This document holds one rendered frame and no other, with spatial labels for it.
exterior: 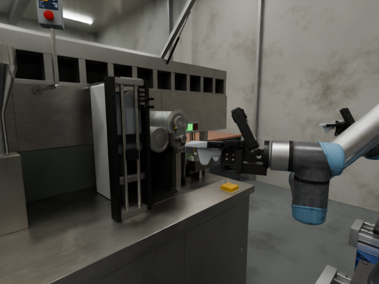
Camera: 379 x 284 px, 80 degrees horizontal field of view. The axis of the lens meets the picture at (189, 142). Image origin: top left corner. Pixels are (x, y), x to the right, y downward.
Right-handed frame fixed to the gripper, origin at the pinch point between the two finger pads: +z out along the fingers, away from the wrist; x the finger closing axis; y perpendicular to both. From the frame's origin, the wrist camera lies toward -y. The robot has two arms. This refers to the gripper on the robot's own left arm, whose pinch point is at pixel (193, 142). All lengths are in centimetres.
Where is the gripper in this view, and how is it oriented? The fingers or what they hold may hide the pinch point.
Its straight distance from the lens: 62.9
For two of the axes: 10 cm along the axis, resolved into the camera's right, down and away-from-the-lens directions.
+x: 3.5, 0.0, 9.4
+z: -9.4, -0.5, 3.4
